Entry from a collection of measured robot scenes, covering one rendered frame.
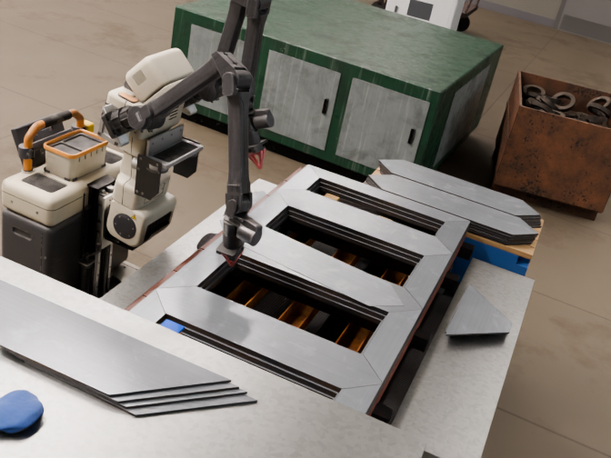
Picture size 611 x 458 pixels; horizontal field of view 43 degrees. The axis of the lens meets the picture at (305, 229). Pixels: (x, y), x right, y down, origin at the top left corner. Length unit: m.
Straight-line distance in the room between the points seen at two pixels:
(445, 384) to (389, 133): 2.93
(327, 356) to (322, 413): 0.49
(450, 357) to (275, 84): 3.22
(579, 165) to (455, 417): 3.57
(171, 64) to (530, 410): 2.25
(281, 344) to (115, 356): 0.61
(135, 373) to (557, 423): 2.45
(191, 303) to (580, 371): 2.42
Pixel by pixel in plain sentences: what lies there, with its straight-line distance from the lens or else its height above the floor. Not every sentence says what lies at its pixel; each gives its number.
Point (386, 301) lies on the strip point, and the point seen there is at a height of 0.87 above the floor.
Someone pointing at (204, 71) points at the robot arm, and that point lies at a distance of 2.45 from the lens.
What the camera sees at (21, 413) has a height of 1.08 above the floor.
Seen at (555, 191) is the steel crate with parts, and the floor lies 0.18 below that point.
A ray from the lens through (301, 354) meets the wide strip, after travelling 2.24.
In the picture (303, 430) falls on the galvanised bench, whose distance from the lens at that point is 1.74.
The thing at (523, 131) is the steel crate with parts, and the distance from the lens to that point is 5.62.
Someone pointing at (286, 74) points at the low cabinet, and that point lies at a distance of 5.38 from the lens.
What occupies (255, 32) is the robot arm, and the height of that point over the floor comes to 1.50.
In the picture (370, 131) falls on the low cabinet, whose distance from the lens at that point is 5.22.
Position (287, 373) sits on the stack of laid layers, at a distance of 2.20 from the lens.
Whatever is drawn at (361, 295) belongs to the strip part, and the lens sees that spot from 2.56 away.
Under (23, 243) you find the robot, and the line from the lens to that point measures 3.14.
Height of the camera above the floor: 2.23
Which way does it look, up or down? 28 degrees down
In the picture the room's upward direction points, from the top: 12 degrees clockwise
